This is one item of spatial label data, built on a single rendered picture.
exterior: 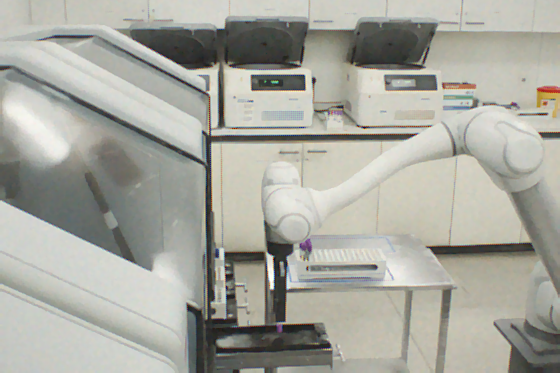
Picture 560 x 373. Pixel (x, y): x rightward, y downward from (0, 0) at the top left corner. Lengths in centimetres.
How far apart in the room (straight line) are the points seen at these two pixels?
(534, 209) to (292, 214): 61
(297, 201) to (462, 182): 292
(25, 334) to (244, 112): 347
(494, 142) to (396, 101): 254
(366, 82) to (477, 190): 106
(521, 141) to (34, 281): 119
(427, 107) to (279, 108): 95
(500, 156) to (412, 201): 274
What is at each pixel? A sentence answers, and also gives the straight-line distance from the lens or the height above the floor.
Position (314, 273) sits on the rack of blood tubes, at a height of 84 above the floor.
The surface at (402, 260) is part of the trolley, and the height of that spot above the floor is 82.
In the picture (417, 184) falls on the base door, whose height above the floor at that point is 52.
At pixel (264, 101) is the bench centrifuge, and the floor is 108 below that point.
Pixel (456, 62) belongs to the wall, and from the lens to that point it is 481.
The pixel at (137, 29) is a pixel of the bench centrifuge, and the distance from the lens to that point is 401.
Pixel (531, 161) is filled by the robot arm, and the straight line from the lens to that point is 155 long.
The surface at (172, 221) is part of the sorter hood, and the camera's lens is 88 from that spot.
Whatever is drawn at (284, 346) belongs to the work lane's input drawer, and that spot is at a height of 81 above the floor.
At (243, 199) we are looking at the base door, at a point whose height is 45.
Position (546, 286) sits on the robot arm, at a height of 91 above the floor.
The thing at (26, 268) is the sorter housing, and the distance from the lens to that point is 56.
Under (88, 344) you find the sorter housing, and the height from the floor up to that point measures 147.
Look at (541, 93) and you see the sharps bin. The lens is 481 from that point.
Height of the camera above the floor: 173
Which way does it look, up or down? 15 degrees down
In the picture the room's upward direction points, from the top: 1 degrees clockwise
